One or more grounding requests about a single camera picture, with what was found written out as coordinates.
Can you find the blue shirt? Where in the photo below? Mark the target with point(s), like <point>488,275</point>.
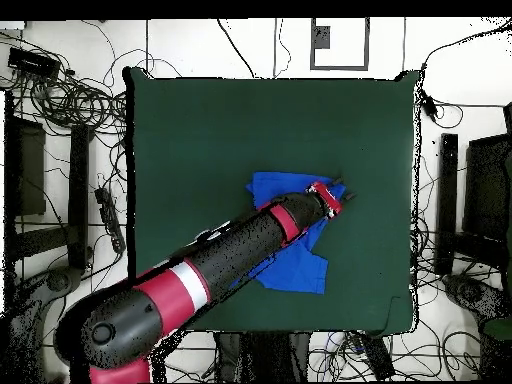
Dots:
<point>300,268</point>

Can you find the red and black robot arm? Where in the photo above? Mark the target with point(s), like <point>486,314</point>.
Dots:
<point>232,252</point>

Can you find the dark flat panel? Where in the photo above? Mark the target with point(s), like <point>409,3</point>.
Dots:
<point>28,168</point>
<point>486,184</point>

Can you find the black upright stand bar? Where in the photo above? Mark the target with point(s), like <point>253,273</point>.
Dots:
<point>78,192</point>
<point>447,192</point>

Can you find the black power adapter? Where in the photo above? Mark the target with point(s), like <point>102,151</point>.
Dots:
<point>430,106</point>

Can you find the dark green table cloth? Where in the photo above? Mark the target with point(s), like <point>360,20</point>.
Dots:
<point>200,140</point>

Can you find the grey stand foot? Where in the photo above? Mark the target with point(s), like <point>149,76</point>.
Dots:
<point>468,292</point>
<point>60,280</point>

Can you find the long black power strip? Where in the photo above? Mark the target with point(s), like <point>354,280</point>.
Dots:
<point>378,358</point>

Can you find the black power strip with sockets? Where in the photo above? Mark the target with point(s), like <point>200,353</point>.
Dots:
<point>110,218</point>

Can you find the black rectangular device box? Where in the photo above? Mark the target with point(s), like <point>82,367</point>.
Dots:
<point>32,62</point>

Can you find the grey square floor frame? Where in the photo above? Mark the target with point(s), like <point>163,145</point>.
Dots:
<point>340,68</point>

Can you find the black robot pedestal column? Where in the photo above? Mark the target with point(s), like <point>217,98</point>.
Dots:
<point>264,356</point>

